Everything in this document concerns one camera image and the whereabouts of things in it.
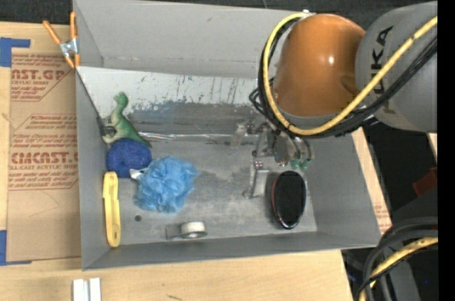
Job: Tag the brown cardboard board red print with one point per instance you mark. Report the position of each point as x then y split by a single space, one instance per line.
42 136

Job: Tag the green toy dinosaur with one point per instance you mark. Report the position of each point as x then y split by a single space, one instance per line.
122 125

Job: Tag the light blue mesh bath puff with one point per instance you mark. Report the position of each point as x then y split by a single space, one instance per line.
165 184

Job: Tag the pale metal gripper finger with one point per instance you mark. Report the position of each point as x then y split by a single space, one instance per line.
258 178
240 136

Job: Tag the yellow flat plastic tool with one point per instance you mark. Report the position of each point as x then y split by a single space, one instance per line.
112 210

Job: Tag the dark blue round sponge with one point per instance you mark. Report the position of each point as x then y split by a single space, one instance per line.
126 155

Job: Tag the grey metal bin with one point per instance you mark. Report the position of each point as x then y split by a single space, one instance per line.
227 40

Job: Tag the black oval brush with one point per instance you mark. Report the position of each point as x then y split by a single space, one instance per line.
289 200

